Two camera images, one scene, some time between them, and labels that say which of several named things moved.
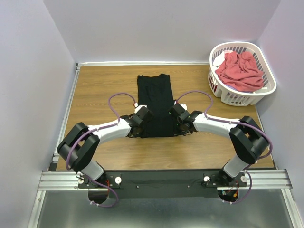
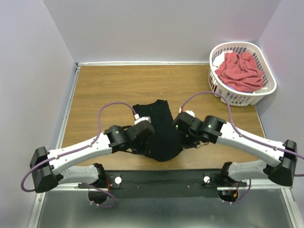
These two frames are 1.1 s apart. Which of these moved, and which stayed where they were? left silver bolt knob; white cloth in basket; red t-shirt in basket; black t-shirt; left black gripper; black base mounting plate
Moved: black t-shirt; left black gripper
Stayed: black base mounting plate; left silver bolt knob; white cloth in basket; red t-shirt in basket
